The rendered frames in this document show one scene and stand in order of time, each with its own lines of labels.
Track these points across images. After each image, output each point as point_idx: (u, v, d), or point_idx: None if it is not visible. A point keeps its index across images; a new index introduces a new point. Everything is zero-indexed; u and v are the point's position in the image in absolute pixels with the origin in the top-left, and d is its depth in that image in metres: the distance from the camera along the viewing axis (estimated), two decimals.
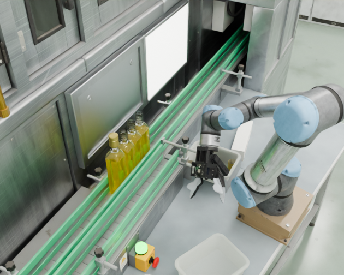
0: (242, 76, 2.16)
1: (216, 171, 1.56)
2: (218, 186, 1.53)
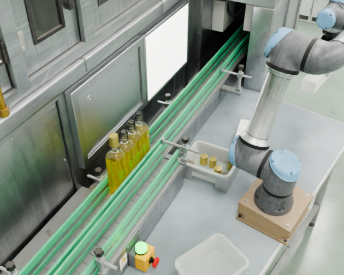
0: (242, 76, 2.16)
1: None
2: None
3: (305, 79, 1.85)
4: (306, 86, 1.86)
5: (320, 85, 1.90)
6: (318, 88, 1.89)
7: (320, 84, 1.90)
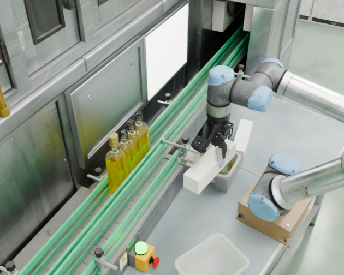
0: (242, 76, 2.16)
1: None
2: None
3: (186, 175, 1.39)
4: (188, 184, 1.41)
5: (210, 180, 1.45)
6: (206, 184, 1.43)
7: (211, 178, 1.44)
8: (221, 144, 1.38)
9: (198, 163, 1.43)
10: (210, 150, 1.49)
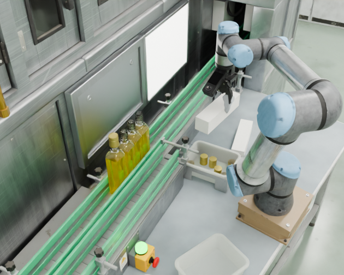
0: (242, 76, 2.16)
1: None
2: None
3: (197, 117, 1.63)
4: (199, 125, 1.65)
5: (218, 123, 1.69)
6: (214, 126, 1.67)
7: (218, 121, 1.69)
8: (227, 90, 1.62)
9: (208, 109, 1.67)
10: (218, 99, 1.73)
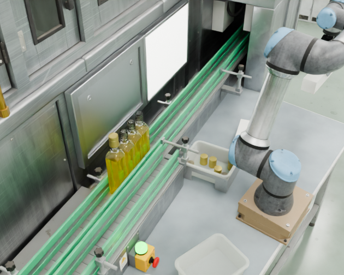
0: (242, 76, 2.16)
1: None
2: None
3: (306, 78, 1.85)
4: (306, 85, 1.86)
5: (320, 85, 1.90)
6: (318, 87, 1.89)
7: (321, 83, 1.90)
8: None
9: None
10: None
